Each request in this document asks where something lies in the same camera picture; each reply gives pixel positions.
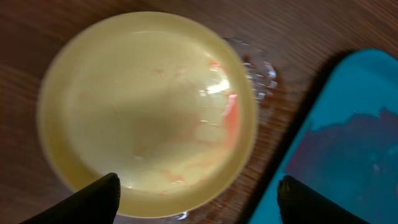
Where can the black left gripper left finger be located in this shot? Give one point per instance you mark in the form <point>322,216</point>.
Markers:
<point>96,203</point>

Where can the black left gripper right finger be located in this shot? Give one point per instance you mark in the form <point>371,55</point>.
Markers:
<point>299,204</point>

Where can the yellow plate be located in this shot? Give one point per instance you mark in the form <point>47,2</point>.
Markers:
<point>158,99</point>

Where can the teal plastic tray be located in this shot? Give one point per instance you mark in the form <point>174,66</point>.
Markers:
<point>346,147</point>

